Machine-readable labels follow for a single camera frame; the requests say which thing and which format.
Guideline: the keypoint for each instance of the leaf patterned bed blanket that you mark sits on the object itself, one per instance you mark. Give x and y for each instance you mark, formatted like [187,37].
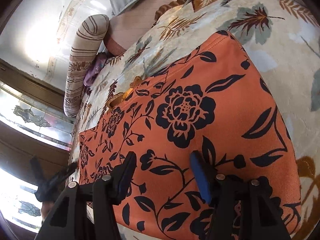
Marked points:
[280,37]

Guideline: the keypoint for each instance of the purple cloth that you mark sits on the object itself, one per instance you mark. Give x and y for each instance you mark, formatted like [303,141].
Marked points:
[96,67]

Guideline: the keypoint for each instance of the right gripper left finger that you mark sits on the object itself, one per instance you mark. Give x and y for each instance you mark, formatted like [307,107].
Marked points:
[86,211]

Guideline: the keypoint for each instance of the striped floral bolster pillow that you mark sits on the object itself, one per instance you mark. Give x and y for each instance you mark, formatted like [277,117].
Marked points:
[87,41]

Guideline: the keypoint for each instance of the etched glass wooden door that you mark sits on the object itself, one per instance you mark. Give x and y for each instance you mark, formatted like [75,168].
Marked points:
[32,125]

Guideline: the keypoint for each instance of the pink bed sheet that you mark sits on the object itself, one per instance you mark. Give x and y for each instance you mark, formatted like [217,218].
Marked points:
[125,29]

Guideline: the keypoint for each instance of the orange floral blouse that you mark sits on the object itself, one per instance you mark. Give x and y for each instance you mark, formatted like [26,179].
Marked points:
[213,101]

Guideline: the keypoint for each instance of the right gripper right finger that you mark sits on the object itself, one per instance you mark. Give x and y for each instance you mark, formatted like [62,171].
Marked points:
[260,213]

